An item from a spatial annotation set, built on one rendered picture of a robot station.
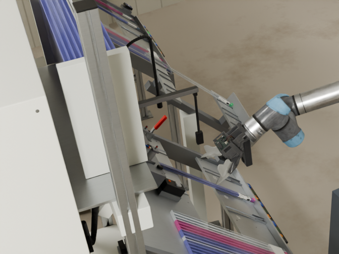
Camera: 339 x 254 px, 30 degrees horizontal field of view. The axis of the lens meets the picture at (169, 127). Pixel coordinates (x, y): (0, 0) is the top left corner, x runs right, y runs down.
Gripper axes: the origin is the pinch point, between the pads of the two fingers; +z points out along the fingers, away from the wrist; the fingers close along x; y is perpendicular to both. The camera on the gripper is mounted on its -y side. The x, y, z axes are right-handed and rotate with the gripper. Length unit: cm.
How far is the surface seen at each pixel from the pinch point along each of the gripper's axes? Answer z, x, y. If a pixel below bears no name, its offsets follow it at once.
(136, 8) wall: 6, -305, -99
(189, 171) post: 16, -47, -37
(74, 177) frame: 14, 37, 64
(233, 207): 1.8, 8.6, -12.2
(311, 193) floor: -13, -60, -118
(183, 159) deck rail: 7.1, -18.9, -4.3
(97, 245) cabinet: 53, -13, -3
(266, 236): -0.5, 20.0, -21.4
